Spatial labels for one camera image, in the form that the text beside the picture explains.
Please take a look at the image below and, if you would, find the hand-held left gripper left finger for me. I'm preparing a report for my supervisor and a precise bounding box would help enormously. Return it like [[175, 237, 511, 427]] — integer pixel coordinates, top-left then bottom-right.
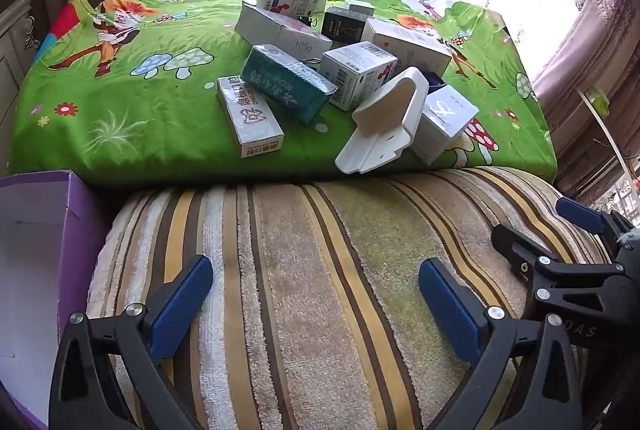
[[48, 255, 215, 430]]

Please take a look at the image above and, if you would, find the white plastic holder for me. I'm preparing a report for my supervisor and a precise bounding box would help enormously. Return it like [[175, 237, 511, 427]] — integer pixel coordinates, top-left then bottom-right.
[[334, 66, 430, 175]]

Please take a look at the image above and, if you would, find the green cartoon printed blanket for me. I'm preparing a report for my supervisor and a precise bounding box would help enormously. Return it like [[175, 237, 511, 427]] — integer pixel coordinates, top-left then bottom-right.
[[22, 0, 558, 186]]

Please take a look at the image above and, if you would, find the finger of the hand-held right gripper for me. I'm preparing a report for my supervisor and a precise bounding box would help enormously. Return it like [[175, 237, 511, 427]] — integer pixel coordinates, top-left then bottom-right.
[[556, 197, 638, 238], [491, 224, 626, 311]]

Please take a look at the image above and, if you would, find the pink curtain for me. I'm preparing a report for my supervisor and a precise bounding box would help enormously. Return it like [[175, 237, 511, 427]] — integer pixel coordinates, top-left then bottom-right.
[[530, 0, 640, 211]]

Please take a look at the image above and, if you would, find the large white box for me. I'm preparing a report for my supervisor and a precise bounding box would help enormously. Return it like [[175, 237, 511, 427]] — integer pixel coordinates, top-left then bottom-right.
[[360, 17, 453, 78]]

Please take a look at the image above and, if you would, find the teal box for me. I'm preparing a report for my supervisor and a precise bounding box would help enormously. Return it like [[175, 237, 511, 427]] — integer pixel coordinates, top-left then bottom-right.
[[240, 44, 338, 125]]

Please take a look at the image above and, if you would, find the white box with barcode label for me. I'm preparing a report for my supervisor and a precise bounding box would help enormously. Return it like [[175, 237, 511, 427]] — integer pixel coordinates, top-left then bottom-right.
[[319, 41, 399, 112]]

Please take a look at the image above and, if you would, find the purple cardboard box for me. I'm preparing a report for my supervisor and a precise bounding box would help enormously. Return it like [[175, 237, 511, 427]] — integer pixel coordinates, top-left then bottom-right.
[[0, 169, 108, 421]]

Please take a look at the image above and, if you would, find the black box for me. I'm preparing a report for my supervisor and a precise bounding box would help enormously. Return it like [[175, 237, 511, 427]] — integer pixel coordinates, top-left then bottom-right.
[[321, 6, 376, 46]]

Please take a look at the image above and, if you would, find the white box with grey swoosh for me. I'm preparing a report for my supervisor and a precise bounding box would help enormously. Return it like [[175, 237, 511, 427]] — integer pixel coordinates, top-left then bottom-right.
[[410, 85, 480, 166]]

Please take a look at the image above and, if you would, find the white box with pink print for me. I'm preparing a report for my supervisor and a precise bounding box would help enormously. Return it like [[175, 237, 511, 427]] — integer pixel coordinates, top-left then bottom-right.
[[234, 0, 333, 61]]

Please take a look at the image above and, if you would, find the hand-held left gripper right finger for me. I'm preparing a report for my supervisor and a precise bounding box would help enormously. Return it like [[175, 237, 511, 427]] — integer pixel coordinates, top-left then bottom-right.
[[419, 258, 586, 430]]

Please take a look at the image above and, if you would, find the striped towel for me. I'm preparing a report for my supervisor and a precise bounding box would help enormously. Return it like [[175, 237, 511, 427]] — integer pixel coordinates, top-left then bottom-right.
[[87, 166, 621, 430]]

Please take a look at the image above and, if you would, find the white box with orange print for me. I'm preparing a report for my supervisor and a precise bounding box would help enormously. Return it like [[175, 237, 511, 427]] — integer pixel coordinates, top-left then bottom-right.
[[216, 76, 286, 160]]

